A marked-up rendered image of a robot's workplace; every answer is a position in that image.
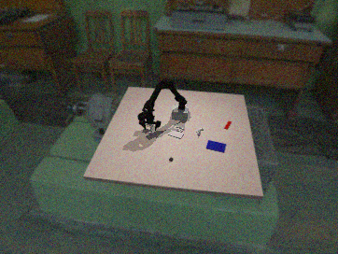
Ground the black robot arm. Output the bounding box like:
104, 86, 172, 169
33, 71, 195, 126
137, 78, 188, 121

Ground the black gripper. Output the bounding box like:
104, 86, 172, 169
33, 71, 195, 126
139, 117, 161, 131

